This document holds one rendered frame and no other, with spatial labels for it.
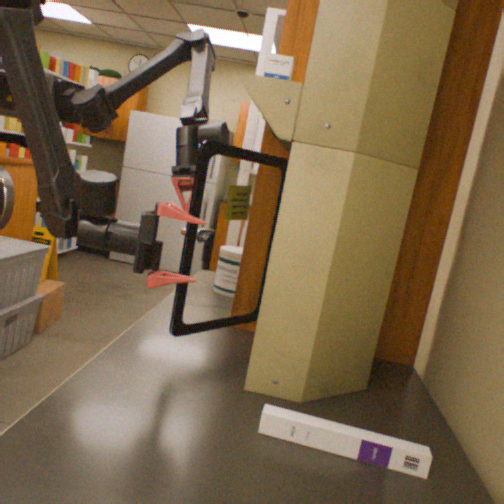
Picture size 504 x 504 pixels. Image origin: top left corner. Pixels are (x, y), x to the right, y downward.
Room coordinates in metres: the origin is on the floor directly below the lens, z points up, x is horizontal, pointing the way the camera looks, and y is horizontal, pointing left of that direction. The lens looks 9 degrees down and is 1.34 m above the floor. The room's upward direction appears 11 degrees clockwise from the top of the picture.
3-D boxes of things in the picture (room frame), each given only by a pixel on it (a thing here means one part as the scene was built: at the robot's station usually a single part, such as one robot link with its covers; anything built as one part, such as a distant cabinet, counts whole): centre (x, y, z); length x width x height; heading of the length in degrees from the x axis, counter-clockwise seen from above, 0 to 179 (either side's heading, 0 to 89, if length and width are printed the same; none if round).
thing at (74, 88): (1.55, 0.57, 1.45); 0.09 x 0.08 x 0.12; 148
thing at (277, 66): (1.02, 0.00, 1.54); 0.05 x 0.05 x 0.06; 85
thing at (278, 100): (1.07, -0.01, 1.46); 0.32 x 0.12 x 0.10; 175
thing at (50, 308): (3.48, 1.43, 0.14); 0.41 x 0.32 x 0.28; 1
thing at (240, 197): (1.09, 0.02, 1.19); 0.30 x 0.01 x 0.40; 143
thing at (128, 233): (0.83, 0.19, 1.20); 0.07 x 0.07 x 0.10; 85
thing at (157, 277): (0.83, 0.12, 1.16); 0.09 x 0.07 x 0.07; 85
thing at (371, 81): (1.05, -0.19, 1.33); 0.32 x 0.25 x 0.77; 175
